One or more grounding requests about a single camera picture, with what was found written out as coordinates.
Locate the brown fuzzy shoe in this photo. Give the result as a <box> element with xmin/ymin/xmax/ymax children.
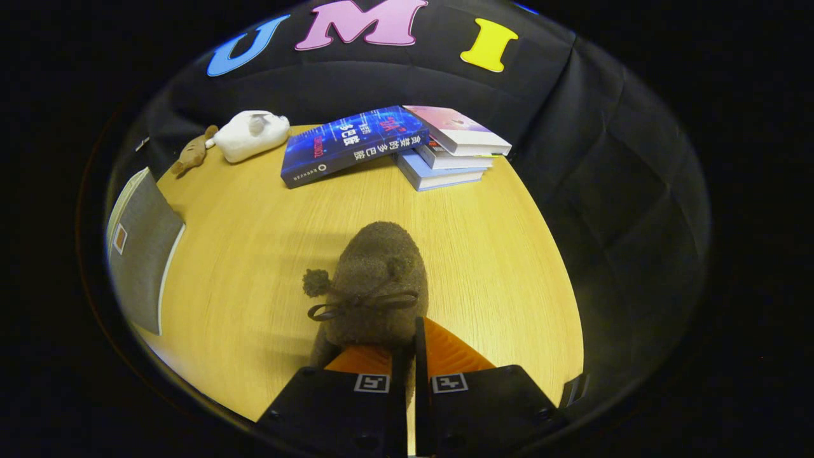
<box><xmin>302</xmin><ymin>221</ymin><xmax>430</xmax><ymax>368</ymax></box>

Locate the brown striped plush toy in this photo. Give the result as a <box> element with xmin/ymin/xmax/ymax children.
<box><xmin>169</xmin><ymin>125</ymin><xmax>219</xmax><ymax>178</ymax></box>

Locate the pink cover book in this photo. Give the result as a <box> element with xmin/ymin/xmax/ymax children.
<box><xmin>403</xmin><ymin>105</ymin><xmax>513</xmax><ymax>157</ymax></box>

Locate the dark blue book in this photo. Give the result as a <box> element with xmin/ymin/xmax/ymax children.
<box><xmin>280</xmin><ymin>106</ymin><xmax>431</xmax><ymax>190</ymax></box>

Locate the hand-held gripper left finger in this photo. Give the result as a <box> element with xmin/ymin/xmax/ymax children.
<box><xmin>256</xmin><ymin>345</ymin><xmax>408</xmax><ymax>458</ymax></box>

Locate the light blue book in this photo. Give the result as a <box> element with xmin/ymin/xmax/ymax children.
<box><xmin>394</xmin><ymin>149</ymin><xmax>488</xmax><ymax>192</ymax></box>

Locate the white plush toy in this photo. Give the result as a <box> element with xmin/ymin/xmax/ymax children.
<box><xmin>205</xmin><ymin>110</ymin><xmax>291</xmax><ymax>164</ymax></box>

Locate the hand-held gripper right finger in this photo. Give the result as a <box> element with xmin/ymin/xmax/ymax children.
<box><xmin>415</xmin><ymin>316</ymin><xmax>568</xmax><ymax>457</ymax></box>

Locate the white book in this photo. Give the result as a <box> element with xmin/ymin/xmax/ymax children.
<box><xmin>417</xmin><ymin>143</ymin><xmax>494</xmax><ymax>170</ymax></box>

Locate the grey fabric storage box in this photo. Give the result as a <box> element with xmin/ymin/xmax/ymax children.
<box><xmin>105</xmin><ymin>167</ymin><xmax>186</xmax><ymax>337</ymax></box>

